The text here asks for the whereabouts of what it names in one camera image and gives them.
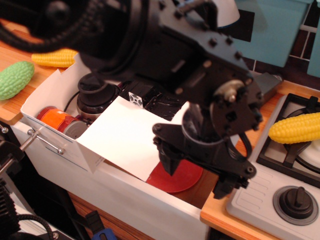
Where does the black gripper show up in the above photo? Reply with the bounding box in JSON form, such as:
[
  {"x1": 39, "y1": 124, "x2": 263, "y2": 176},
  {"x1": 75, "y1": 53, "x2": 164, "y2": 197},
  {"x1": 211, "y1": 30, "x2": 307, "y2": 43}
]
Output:
[{"x1": 152, "y1": 103, "x2": 257, "y2": 200}]

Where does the white cardboard mask box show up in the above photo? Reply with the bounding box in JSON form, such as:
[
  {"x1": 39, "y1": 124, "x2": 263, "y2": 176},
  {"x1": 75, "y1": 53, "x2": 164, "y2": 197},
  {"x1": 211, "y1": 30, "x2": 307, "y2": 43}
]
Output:
[{"x1": 20, "y1": 53, "x2": 191, "y2": 181}]

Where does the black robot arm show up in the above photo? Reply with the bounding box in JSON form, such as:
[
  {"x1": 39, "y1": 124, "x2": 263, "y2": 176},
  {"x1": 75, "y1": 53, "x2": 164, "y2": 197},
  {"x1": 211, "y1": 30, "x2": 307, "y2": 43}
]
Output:
[{"x1": 0, "y1": 0, "x2": 263, "y2": 199}]

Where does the red plastic plate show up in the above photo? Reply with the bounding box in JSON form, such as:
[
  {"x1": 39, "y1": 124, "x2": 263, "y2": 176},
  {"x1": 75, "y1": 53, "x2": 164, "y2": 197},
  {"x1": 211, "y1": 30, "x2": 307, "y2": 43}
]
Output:
[{"x1": 146, "y1": 160, "x2": 203, "y2": 194}]

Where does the white toy sink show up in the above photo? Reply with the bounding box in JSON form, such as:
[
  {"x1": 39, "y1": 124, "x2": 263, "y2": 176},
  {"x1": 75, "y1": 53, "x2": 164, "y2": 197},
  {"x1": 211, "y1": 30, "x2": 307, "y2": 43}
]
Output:
[{"x1": 11, "y1": 63, "x2": 261, "y2": 240}]

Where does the grey toy stove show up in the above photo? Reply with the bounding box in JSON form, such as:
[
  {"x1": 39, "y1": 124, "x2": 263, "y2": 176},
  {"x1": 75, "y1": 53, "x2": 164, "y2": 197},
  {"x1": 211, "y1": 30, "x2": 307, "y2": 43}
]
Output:
[{"x1": 226, "y1": 93, "x2": 320, "y2": 240}]

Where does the black stove knob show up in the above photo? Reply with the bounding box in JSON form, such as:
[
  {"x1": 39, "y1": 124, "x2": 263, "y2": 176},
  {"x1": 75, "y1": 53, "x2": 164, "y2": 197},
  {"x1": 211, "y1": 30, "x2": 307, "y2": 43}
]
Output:
[{"x1": 272, "y1": 185, "x2": 320, "y2": 226}]

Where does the grey toy block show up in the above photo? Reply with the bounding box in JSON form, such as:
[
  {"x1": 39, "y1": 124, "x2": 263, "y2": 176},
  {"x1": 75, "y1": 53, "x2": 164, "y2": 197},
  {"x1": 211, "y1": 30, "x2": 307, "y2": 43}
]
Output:
[{"x1": 254, "y1": 72, "x2": 284, "y2": 103}]

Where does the yellow toy corn right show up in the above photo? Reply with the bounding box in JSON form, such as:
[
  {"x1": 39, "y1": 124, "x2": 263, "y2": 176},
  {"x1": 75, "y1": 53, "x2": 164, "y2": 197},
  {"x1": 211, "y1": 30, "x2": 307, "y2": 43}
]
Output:
[{"x1": 268, "y1": 112, "x2": 320, "y2": 144}]

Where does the yellow toy corn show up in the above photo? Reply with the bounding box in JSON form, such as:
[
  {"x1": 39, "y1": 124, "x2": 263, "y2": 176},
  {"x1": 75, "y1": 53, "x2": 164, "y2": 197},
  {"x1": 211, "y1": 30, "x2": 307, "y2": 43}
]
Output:
[
  {"x1": 31, "y1": 48, "x2": 78, "y2": 68},
  {"x1": 268, "y1": 112, "x2": 320, "y2": 144}
]

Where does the black 3d mouse device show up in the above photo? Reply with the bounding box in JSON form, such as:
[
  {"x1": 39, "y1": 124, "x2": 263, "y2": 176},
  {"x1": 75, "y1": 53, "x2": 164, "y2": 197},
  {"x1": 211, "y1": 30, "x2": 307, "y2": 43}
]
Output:
[{"x1": 76, "y1": 73, "x2": 120, "y2": 122}]

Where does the orange labelled can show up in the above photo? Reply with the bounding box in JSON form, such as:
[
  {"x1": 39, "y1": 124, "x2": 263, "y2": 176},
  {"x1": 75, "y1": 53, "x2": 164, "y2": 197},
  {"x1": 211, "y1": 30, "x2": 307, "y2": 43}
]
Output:
[{"x1": 36, "y1": 106, "x2": 87, "y2": 139}]

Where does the teal cabinet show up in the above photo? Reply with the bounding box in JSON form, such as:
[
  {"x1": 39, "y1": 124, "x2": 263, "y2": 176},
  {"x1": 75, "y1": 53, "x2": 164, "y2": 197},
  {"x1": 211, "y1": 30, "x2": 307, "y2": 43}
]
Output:
[{"x1": 235, "y1": 0, "x2": 320, "y2": 80}]

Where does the yellow toy corn left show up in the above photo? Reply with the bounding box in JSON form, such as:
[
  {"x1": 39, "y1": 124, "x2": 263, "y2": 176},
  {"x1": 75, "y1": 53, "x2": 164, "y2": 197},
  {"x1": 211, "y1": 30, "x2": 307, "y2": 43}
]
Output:
[{"x1": 31, "y1": 48, "x2": 78, "y2": 68}]

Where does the green toy bitter gourd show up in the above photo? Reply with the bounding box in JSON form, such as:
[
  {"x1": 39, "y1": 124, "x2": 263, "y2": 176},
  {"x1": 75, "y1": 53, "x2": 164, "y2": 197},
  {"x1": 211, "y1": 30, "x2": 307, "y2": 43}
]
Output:
[{"x1": 0, "y1": 61, "x2": 35, "y2": 100}]

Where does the blue black clamp handle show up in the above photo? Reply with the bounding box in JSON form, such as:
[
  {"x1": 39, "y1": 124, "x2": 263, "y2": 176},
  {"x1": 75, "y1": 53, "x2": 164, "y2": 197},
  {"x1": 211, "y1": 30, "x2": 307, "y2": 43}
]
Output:
[{"x1": 85, "y1": 210, "x2": 117, "y2": 240}]

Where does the metal clamp screw handle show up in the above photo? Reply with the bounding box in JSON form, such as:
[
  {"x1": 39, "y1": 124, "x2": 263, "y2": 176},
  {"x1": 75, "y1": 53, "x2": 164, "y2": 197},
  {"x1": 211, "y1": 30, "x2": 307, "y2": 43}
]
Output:
[{"x1": 19, "y1": 128, "x2": 65, "y2": 155}]

